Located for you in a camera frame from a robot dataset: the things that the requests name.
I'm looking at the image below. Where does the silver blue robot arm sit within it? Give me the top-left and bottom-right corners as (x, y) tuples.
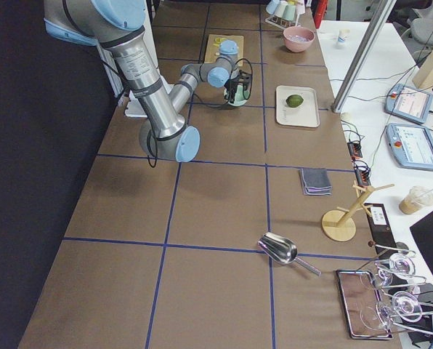
(44, 0), (243, 162)

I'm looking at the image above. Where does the light blue pastel cup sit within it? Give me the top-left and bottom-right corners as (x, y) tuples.
(266, 0), (280, 15)

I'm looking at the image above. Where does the bamboo cutting board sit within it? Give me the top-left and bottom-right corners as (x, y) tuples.
(203, 34), (244, 67)

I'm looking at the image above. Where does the iced coffee plastic cup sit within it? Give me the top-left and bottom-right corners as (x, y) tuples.
(399, 186), (433, 214)

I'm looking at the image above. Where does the paper cup on desk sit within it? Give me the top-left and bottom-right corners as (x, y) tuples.
(336, 28), (350, 49)

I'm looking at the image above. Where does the near teach pendant tablet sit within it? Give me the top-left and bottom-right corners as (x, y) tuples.
(385, 123), (433, 172)

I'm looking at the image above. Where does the far teach pendant tablet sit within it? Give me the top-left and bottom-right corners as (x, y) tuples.
(384, 84), (433, 125)

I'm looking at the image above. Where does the black power box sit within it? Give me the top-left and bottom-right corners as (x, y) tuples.
(366, 203), (396, 247)

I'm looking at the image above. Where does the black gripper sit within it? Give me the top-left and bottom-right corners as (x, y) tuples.
(224, 70), (239, 103)

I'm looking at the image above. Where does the white pillar with base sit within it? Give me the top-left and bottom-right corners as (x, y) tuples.
(97, 1), (160, 119)

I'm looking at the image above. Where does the pink bowl of ice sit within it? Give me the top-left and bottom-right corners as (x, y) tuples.
(283, 26), (315, 53)

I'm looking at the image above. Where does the glass cup rack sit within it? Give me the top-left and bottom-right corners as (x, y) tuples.
(368, 241), (433, 338)

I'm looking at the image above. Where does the mint green bowl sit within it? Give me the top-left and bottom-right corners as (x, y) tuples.
(224, 85), (250, 107)

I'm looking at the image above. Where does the grey folded cloth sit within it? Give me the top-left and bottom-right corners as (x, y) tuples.
(299, 167), (332, 196)

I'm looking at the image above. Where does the white wire cup rack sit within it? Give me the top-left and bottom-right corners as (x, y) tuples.
(265, 6), (305, 28)

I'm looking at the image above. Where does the green lime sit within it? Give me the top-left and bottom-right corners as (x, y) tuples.
(286, 95), (304, 108)

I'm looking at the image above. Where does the aluminium frame post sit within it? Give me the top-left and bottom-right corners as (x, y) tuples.
(331, 0), (397, 113)

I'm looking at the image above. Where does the wooden mug tree stand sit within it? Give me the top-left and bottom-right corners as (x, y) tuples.
(321, 182), (394, 242)

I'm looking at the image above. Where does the white pastel cup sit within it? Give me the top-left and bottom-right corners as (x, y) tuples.
(274, 0), (288, 17)

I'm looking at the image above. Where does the mirror metal tray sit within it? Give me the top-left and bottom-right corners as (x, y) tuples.
(336, 270), (393, 341)

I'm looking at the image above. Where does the cream rabbit tray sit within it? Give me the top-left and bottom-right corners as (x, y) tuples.
(275, 85), (320, 128)

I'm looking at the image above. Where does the teach pendant tablet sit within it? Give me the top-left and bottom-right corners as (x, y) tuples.
(384, 84), (433, 125)
(385, 123), (433, 172)

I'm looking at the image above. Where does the metal ice scoop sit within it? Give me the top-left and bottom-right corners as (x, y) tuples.
(257, 232), (322, 276)

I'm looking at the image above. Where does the yellow lemon slice upper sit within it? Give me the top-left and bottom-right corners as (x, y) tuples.
(214, 37), (227, 44)

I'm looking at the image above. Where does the green pastel cup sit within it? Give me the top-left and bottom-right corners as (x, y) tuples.
(282, 2), (296, 22)

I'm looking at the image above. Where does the red cylinder object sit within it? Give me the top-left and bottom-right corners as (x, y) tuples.
(312, 0), (328, 29)

